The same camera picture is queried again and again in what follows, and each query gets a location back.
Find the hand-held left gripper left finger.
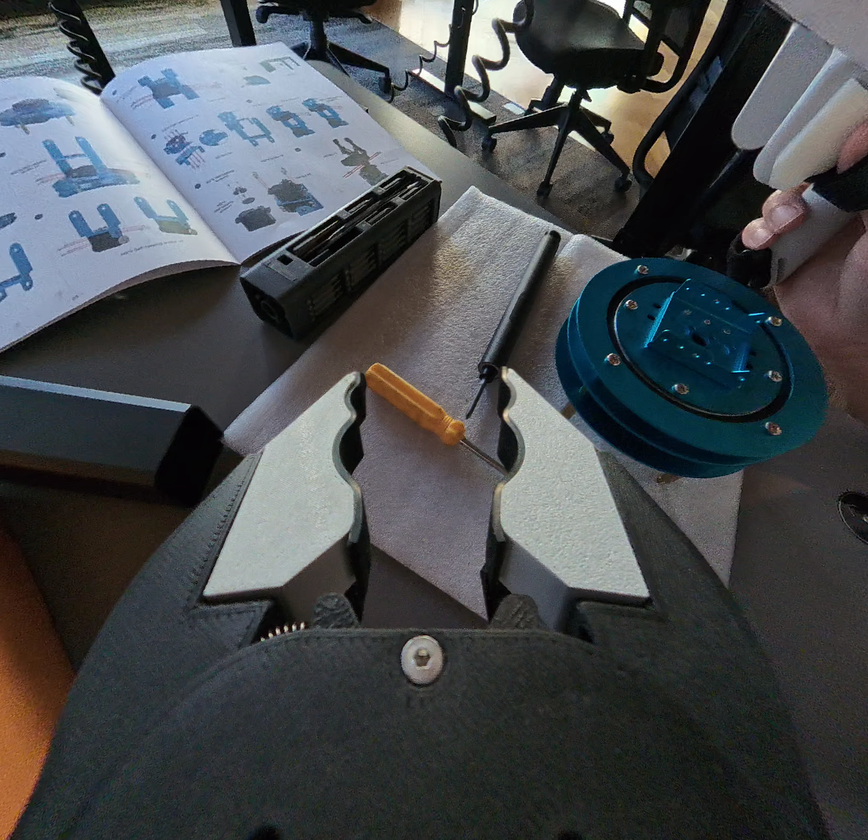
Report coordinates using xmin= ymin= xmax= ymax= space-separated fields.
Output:
xmin=202 ymin=371 xmax=373 ymax=627

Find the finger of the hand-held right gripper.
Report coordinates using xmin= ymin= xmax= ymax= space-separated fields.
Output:
xmin=753 ymin=61 xmax=868 ymax=187
xmin=734 ymin=0 xmax=868 ymax=151

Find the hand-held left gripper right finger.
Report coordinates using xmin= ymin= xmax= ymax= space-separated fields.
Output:
xmin=480 ymin=367 xmax=652 ymax=634

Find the blue round robot arm base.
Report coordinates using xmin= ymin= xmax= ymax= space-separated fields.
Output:
xmin=555 ymin=257 xmax=830 ymax=487

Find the yellow screwdriver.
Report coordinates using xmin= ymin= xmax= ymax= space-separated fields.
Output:
xmin=364 ymin=363 xmax=508 ymax=476

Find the instruction manual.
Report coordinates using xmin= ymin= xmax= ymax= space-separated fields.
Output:
xmin=0 ymin=42 xmax=435 ymax=353

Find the raised black desk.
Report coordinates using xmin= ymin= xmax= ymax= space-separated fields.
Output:
xmin=613 ymin=0 xmax=797 ymax=261

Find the black wood-edged standing desk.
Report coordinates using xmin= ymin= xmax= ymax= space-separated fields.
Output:
xmin=213 ymin=0 xmax=501 ymax=128

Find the person's right hand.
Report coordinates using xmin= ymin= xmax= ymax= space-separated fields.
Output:
xmin=742 ymin=118 xmax=868 ymax=421

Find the black mesh office chair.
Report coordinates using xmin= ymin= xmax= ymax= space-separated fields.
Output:
xmin=483 ymin=0 xmax=672 ymax=200

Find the black rectangular case sleeve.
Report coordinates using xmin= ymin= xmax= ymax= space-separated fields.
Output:
xmin=0 ymin=375 xmax=225 ymax=507

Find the black precision screwdriver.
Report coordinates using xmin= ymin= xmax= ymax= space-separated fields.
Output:
xmin=464 ymin=230 xmax=562 ymax=421

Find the white foam sheet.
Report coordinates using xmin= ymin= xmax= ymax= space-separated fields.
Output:
xmin=224 ymin=186 xmax=747 ymax=620

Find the black screwdriver bit holder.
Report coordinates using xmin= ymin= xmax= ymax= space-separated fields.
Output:
xmin=239 ymin=167 xmax=443 ymax=341

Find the orange cardboard box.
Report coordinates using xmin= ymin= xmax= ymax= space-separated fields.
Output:
xmin=0 ymin=525 xmax=77 ymax=840

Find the black coiled cable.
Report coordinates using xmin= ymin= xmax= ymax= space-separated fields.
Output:
xmin=34 ymin=0 xmax=116 ymax=95
xmin=437 ymin=0 xmax=540 ymax=151

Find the black desk cable grommet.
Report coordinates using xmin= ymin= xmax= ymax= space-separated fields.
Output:
xmin=837 ymin=491 xmax=868 ymax=544

